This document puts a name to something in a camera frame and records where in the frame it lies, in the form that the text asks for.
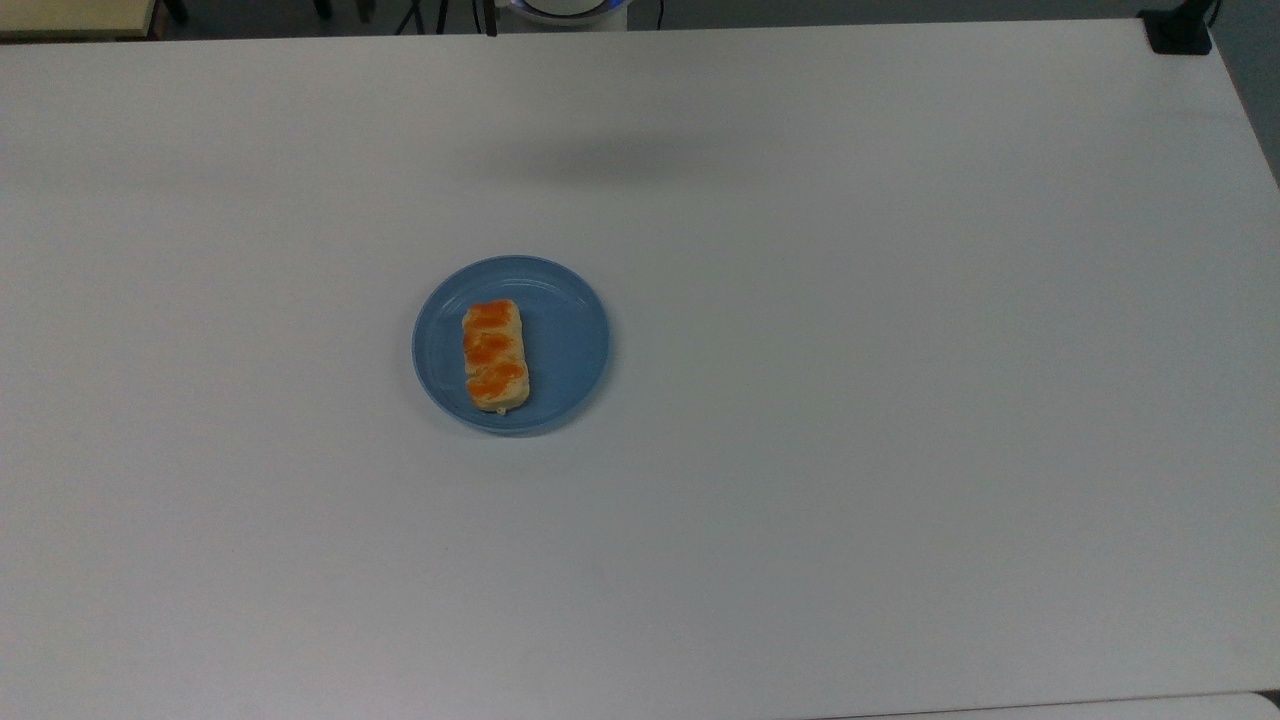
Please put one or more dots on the light wooden table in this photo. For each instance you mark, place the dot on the light wooden table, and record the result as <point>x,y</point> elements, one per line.
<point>70,15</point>

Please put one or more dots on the blue round plate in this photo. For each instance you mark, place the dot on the blue round plate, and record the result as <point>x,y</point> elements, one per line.
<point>560,350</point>

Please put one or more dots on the orange glazed bread roll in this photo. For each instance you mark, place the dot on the orange glazed bread roll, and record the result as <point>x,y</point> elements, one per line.
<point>494,356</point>

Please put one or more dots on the black tripod legs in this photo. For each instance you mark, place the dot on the black tripod legs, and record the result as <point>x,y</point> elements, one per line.
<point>412,15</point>

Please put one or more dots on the black table clamp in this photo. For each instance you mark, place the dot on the black table clamp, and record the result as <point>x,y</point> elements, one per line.
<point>1178,32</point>

